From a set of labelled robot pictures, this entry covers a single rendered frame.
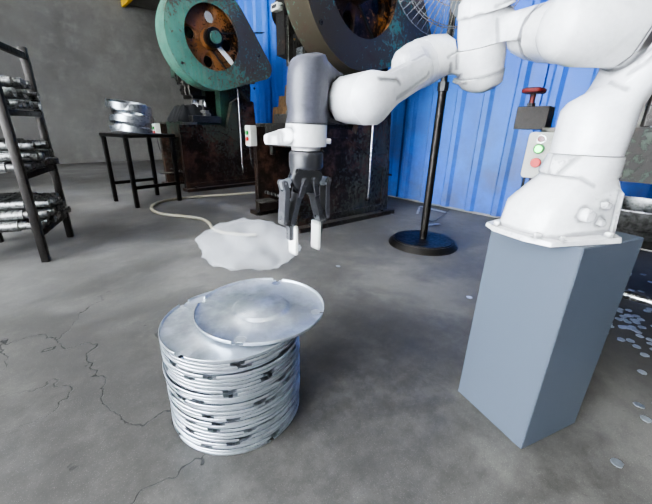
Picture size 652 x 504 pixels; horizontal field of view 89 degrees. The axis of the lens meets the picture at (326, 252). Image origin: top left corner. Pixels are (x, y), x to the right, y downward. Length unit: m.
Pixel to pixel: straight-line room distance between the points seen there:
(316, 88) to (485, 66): 0.44
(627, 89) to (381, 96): 0.39
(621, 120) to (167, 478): 1.00
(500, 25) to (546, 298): 0.60
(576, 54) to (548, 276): 0.36
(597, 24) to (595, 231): 0.32
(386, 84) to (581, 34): 0.30
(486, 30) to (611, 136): 0.39
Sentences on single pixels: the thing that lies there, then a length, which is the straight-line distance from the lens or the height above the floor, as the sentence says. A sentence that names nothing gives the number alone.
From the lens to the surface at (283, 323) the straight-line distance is 0.72.
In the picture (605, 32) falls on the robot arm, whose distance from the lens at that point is 0.72.
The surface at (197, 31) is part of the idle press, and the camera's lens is 3.59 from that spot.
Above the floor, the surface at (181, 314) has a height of 0.23.
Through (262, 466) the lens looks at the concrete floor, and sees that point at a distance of 0.78.
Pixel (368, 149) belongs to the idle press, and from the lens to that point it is 2.46.
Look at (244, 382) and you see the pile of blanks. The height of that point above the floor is 0.18.
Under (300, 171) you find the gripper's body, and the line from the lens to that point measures 0.74.
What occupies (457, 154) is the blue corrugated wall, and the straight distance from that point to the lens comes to 2.97.
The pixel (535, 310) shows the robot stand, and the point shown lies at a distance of 0.75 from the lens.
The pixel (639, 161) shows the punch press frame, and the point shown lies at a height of 0.56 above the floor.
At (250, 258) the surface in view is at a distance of 1.45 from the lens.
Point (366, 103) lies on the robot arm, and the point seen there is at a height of 0.67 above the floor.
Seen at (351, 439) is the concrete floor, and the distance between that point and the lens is 0.82.
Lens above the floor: 0.62
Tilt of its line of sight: 21 degrees down
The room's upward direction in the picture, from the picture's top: 1 degrees clockwise
